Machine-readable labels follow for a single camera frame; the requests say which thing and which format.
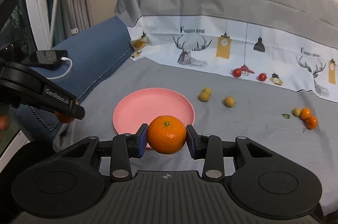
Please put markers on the person's left hand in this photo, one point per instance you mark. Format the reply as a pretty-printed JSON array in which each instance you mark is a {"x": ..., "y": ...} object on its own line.
[{"x": 4, "y": 122}]

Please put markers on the yellow-green longan fruit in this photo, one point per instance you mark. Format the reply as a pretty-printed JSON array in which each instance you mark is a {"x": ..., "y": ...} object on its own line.
[
  {"x": 204, "y": 96},
  {"x": 208, "y": 90},
  {"x": 229, "y": 101}
]

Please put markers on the small green longan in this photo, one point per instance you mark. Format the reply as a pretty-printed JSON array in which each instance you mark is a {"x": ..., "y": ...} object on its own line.
[{"x": 296, "y": 112}]

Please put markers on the black smartphone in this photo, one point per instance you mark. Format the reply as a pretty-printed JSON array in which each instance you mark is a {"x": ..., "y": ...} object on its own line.
[{"x": 45, "y": 59}]

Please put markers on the pink round plate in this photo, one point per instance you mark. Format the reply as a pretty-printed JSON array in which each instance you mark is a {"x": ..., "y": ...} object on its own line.
[{"x": 143, "y": 106}]

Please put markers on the large orange mandarin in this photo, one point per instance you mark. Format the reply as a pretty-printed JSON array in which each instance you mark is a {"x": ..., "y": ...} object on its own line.
[{"x": 166, "y": 134}]

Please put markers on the grey printed sofa cover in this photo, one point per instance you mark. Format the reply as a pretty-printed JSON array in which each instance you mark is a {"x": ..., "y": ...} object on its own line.
[{"x": 194, "y": 44}]

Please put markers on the blue sofa armrest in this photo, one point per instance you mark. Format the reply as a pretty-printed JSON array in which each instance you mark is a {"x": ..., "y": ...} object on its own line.
[{"x": 96, "y": 53}]

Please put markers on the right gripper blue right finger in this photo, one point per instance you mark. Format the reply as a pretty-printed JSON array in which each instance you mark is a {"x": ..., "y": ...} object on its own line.
[{"x": 209, "y": 148}]

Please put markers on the small orange mandarin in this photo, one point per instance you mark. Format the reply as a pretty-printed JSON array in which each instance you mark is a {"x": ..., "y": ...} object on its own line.
[{"x": 66, "y": 116}]

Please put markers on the orange kumquat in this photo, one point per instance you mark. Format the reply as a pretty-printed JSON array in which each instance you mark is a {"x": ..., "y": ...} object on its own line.
[{"x": 305, "y": 113}]

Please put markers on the small green leaf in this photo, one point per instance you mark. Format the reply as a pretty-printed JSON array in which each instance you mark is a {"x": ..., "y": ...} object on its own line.
[{"x": 286, "y": 115}]

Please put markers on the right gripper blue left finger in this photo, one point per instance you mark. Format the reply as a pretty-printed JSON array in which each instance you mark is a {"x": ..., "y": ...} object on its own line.
[{"x": 124, "y": 147}]

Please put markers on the red cherry tomato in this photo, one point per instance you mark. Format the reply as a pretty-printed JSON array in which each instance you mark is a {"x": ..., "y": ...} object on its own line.
[
  {"x": 262, "y": 77},
  {"x": 237, "y": 73}
]

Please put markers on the orange mandarin with stem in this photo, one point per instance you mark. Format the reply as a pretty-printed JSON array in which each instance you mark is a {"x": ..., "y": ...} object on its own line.
[{"x": 310, "y": 123}]

